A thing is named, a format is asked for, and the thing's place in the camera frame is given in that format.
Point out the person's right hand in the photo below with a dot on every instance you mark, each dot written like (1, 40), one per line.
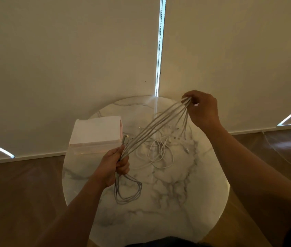
(206, 110)

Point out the person's left hand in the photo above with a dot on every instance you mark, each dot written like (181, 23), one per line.
(109, 167)

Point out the person's right forearm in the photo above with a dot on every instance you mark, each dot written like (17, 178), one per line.
(251, 177)

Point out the round marble table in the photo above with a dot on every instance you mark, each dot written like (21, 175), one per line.
(173, 210)

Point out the person's left forearm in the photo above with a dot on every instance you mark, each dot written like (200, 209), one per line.
(71, 218)

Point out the white pink box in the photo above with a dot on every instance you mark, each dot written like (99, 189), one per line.
(95, 129)

